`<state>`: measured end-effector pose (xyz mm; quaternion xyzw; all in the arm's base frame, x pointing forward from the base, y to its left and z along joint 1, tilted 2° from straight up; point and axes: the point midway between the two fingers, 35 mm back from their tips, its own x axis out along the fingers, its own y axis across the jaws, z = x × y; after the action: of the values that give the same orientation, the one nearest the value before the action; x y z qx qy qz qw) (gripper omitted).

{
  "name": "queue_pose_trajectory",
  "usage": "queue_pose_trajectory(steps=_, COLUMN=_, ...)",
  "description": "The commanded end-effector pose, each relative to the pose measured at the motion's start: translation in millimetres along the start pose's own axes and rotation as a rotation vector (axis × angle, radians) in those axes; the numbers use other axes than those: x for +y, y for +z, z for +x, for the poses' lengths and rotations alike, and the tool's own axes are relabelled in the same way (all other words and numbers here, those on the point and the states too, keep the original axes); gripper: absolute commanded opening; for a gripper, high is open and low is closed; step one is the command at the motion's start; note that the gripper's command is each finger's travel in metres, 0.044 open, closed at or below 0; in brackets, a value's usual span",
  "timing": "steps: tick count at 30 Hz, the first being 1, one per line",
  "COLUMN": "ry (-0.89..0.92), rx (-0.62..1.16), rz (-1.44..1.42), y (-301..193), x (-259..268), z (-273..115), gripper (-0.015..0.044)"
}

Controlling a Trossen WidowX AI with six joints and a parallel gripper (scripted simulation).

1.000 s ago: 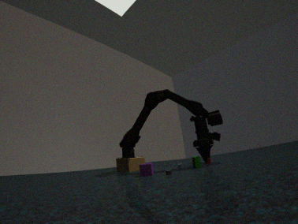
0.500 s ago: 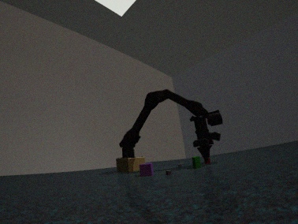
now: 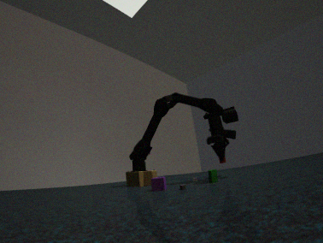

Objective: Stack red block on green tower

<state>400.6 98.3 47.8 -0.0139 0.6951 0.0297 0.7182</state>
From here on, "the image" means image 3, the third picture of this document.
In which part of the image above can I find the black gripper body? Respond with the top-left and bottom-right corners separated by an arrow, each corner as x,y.
207,124 -> 229,145

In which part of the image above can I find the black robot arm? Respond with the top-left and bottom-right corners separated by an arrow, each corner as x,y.
129,92 -> 238,172

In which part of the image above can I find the purple cube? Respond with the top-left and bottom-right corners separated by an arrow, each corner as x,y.
151,177 -> 167,192

